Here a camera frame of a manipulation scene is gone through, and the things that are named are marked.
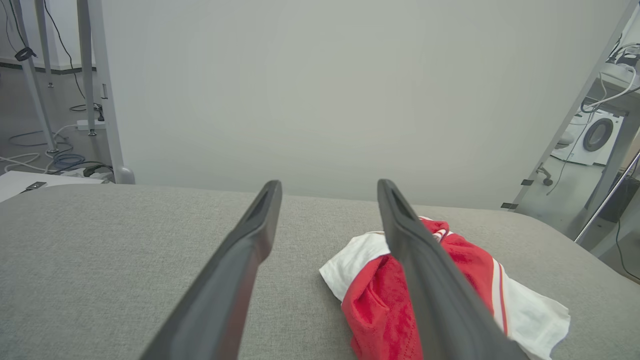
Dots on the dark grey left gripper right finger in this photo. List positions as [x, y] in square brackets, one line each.
[440, 300]

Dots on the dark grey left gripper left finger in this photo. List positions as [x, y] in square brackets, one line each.
[225, 290]

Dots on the red and white garment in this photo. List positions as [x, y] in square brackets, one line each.
[375, 300]

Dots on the office chair caster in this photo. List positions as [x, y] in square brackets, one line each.
[545, 175]

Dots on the silver metal rod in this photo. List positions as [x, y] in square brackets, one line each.
[607, 197]

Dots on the black box under desk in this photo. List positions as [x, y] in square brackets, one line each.
[622, 200]

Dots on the white partition panel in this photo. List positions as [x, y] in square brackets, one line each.
[325, 100]

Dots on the white power strip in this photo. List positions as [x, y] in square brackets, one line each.
[87, 125]

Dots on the white washing machine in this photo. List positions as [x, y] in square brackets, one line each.
[595, 137]

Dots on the white equipment box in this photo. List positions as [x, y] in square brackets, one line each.
[15, 182]

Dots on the grey metal stand leg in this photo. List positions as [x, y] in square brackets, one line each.
[44, 45]
[32, 85]
[86, 75]

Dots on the grey partition frame post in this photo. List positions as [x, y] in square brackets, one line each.
[111, 125]
[575, 110]

